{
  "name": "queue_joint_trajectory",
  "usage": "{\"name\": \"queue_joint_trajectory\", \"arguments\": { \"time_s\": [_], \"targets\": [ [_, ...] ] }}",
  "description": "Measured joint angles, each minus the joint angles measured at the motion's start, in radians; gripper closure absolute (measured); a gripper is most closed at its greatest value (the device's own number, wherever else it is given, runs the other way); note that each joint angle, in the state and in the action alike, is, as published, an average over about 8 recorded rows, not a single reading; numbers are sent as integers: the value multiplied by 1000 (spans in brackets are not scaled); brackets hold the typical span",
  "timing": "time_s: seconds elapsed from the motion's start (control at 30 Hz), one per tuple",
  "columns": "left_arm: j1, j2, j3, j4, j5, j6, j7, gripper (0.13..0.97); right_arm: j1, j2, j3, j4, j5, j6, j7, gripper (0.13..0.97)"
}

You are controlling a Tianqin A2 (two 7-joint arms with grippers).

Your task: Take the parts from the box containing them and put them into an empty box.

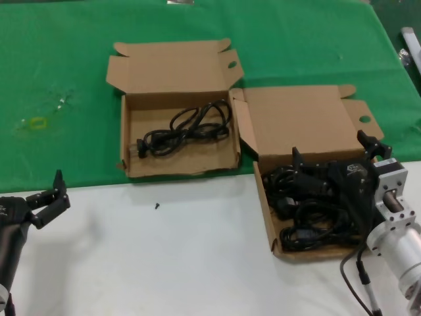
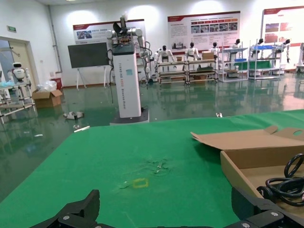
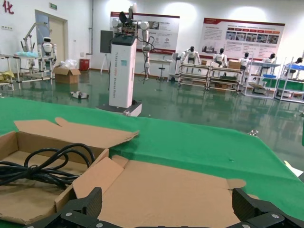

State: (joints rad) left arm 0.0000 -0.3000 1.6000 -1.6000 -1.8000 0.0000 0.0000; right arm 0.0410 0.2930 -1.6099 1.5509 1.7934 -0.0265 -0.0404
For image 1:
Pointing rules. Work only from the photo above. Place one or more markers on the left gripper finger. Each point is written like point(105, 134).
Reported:
point(58, 186)
point(54, 210)

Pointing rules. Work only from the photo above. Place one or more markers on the green table cloth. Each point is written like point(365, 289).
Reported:
point(296, 39)

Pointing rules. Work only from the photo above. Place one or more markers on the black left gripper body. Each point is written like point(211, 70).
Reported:
point(13, 212)

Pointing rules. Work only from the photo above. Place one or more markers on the clear plastic scrap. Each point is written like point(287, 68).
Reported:
point(63, 100)

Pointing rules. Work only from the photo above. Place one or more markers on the white aluminium bar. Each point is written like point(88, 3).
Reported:
point(412, 42)

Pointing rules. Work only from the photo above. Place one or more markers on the small clear plastic bag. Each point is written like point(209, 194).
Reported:
point(404, 56)

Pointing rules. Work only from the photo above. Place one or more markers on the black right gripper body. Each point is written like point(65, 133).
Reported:
point(356, 184)

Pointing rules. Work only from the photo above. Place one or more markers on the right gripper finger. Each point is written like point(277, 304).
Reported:
point(312, 177)
point(376, 149)

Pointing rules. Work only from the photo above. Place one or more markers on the cardboard box with plain lid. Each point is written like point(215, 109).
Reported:
point(154, 75)

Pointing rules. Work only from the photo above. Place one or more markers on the cardboard box with creased lid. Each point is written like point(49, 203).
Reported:
point(296, 118)

